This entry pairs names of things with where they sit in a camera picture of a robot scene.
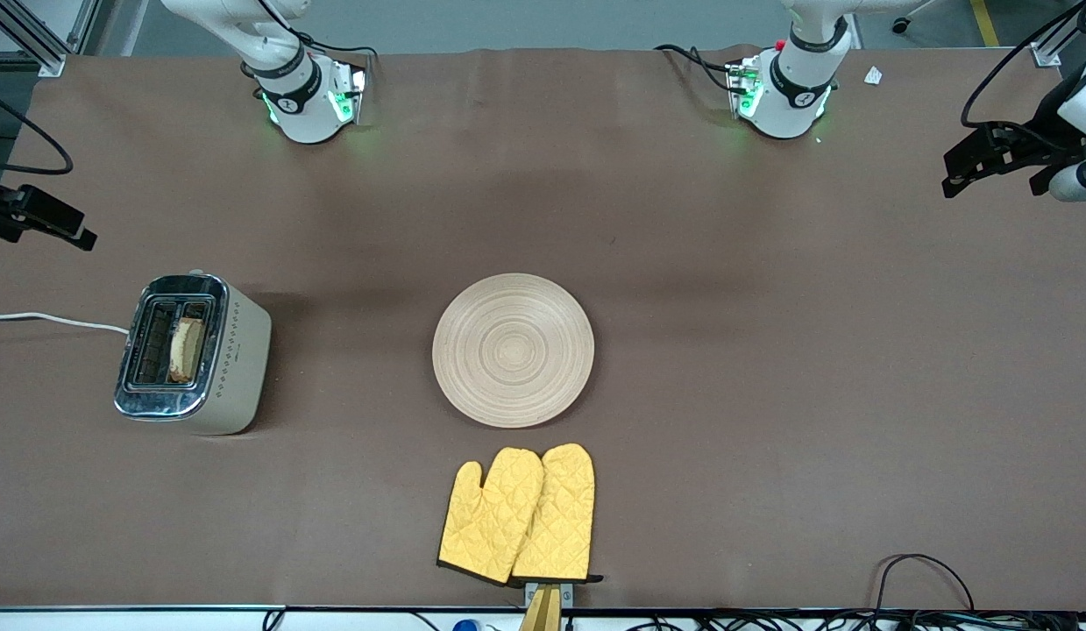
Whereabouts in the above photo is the metal base plate green light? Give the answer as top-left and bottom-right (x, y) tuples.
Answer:
(727, 57), (764, 121)
(328, 60), (370, 125)

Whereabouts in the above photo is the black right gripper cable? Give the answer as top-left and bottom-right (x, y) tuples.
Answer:
(0, 88), (75, 176)

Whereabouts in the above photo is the cream and chrome toaster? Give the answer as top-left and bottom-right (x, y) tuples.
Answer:
(113, 270), (273, 436)

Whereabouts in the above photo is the black base cable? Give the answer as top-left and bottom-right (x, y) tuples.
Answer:
(655, 44), (738, 94)
(260, 0), (379, 62)

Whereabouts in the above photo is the brown table cloth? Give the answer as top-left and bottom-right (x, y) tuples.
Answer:
(0, 44), (1086, 611)

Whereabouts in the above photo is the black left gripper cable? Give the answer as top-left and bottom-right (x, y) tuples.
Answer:
(961, 0), (1086, 130)

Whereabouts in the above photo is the wooden post with metal bracket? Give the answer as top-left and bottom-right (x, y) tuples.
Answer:
(518, 581), (575, 631)

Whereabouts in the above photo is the brown toast slice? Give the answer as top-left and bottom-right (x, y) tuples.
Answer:
(168, 316), (207, 385)

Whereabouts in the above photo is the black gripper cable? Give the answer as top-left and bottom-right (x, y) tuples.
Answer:
(0, 88), (75, 176)
(961, 0), (1086, 130)

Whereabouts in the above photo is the yellow quilted oven mitt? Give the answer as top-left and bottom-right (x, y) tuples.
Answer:
(511, 443), (605, 585)
(437, 448), (545, 585)

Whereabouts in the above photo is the black cable bundle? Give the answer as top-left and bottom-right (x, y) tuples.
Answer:
(564, 610), (1086, 631)

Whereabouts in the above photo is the white toaster power cable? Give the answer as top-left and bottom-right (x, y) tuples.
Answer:
(0, 312), (130, 337)

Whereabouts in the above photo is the black looped cable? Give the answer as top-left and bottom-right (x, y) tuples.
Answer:
(874, 553), (977, 614)

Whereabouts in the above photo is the round wooden plate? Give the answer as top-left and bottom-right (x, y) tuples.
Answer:
(432, 273), (595, 429)

